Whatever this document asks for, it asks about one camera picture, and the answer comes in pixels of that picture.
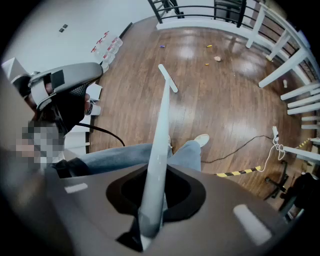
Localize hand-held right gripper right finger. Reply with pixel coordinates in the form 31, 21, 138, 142
149, 163, 295, 256

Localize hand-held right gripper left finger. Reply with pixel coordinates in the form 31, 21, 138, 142
44, 163, 149, 256

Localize yellow black striped tape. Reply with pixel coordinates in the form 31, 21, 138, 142
214, 137, 312, 177

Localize person's black printed t-shirt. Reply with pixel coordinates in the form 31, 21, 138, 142
51, 157, 92, 179

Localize person's blue jeans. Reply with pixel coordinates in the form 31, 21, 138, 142
76, 139, 203, 176

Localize person's head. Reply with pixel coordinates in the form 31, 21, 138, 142
14, 94, 92, 166

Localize small white table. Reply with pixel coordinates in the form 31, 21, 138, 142
282, 146, 320, 163

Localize clear water jug red cap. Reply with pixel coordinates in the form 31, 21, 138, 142
97, 37, 120, 55
91, 46, 116, 63
103, 31, 124, 48

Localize long white table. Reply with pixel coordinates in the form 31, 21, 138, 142
246, 2, 320, 131

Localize black metal railing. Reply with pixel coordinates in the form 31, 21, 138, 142
147, 0, 318, 81

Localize black floor cable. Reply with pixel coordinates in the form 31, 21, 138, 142
201, 134, 275, 164

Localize black headset cable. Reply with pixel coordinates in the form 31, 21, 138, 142
78, 121, 126, 148

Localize white power cable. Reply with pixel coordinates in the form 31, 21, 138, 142
257, 136, 286, 173

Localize grey head camera mount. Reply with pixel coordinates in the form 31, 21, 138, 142
11, 62, 105, 133

